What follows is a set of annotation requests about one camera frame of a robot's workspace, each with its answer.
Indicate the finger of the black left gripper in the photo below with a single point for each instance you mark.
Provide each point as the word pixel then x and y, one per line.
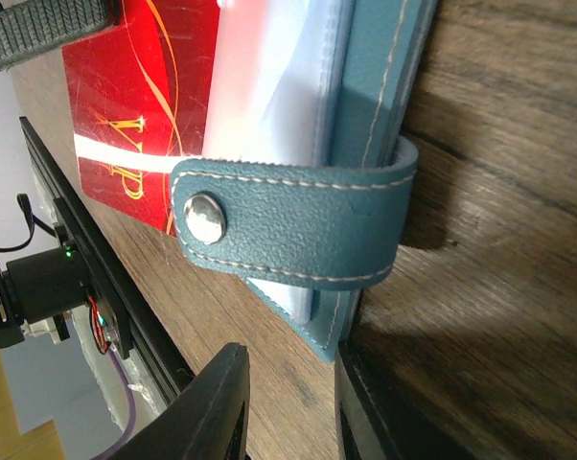
pixel 29 29

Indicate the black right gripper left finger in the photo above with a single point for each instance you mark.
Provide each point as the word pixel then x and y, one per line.
pixel 208 420

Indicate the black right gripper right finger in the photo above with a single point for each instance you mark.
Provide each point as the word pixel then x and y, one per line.
pixel 374 420

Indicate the red VIP card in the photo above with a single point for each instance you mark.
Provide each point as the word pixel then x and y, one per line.
pixel 138 95

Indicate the blue card holder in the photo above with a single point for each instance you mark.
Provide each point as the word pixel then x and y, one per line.
pixel 305 195

